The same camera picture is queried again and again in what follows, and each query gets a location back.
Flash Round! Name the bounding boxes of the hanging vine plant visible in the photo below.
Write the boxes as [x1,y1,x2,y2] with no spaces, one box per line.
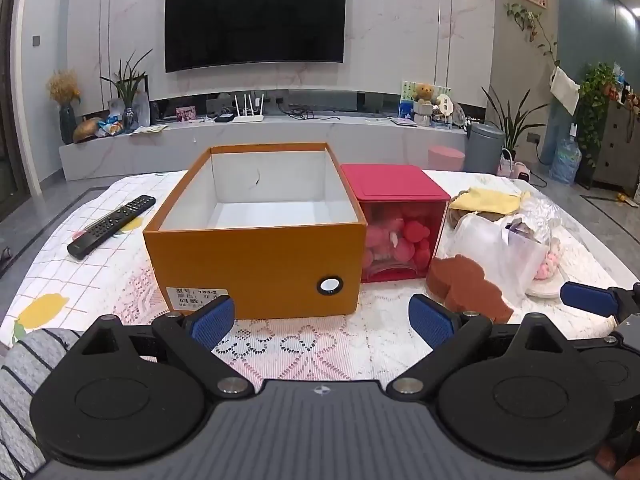
[505,2,561,68]

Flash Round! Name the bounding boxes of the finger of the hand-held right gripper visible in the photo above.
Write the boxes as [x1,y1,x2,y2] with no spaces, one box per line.
[560,281,640,321]

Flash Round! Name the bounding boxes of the golden brown bowl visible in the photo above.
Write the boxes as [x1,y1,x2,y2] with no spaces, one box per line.
[72,117,103,143]

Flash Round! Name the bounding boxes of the green white picture board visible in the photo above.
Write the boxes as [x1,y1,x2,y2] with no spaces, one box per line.
[400,80,452,118]

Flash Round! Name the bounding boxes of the yellow cloth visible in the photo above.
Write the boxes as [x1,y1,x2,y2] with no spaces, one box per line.
[449,187,532,212]

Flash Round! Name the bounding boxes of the white plastic bag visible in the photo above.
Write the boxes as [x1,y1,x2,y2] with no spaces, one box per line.
[450,212,548,301]

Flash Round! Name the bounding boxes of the long-leaf potted plant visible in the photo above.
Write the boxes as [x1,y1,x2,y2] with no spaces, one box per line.
[481,85,549,161]

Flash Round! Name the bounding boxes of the pink knitted toy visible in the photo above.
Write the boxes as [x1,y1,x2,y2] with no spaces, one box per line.
[535,252,562,281]

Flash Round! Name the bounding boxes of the brown cloud-shaped sponge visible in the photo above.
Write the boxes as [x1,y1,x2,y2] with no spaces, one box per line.
[426,255,515,325]

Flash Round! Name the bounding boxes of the red storage box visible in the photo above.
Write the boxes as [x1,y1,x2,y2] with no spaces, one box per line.
[340,163,451,283]

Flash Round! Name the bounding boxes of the vase with dried yellow flowers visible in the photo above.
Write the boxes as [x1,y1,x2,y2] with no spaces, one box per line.
[47,70,82,145]

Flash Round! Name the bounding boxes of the white marble television cabinet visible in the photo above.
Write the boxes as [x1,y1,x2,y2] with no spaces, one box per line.
[59,115,468,181]

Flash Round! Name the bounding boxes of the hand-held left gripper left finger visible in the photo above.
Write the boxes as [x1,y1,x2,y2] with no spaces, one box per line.
[75,294,254,401]

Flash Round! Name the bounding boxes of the black television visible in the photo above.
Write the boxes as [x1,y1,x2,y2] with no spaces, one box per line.
[164,0,347,73]

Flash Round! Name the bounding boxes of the grey striped clothing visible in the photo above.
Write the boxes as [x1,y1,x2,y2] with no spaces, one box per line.
[0,328,83,480]

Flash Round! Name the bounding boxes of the lemon print checked tablecloth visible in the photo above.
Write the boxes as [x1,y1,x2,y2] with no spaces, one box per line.
[0,170,601,356]

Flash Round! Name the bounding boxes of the brown soft pouch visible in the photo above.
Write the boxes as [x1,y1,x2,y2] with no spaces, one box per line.
[447,207,506,231]

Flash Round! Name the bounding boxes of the white hanging cloth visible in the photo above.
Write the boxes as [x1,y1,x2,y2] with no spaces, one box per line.
[549,66,581,116]

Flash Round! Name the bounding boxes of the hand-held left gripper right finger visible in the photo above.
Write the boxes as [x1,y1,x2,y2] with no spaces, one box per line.
[386,294,570,401]

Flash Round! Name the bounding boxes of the pink round stool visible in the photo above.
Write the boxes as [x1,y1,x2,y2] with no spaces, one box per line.
[428,145,466,172]

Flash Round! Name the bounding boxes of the blue water bottle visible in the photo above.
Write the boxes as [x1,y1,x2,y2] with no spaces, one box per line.
[548,122,582,184]

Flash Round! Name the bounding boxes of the bushy green potted plant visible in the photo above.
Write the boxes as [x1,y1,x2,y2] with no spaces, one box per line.
[575,62,621,168]

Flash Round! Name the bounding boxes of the grey drawer cabinet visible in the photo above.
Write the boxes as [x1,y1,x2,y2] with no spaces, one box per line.
[592,95,640,191]

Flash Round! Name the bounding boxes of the clear plastic bag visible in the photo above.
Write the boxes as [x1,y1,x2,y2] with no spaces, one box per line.
[520,195,571,251]

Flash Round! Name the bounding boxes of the grey trash can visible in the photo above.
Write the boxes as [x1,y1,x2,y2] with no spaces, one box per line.
[462,122,506,173]

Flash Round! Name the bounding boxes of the white router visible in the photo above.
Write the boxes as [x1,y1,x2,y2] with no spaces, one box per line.
[232,93,266,125]

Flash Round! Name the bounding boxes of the orange cardboard box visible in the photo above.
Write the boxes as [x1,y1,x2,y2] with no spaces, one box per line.
[143,142,368,320]

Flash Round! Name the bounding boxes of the pile of pink plush hearts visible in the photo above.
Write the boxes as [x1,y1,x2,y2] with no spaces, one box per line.
[364,210,433,268]

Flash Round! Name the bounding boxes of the black remote control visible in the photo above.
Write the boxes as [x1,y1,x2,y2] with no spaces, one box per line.
[67,195,157,261]

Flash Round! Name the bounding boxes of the green plant in glass vase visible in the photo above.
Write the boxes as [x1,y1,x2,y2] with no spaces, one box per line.
[99,49,153,133]

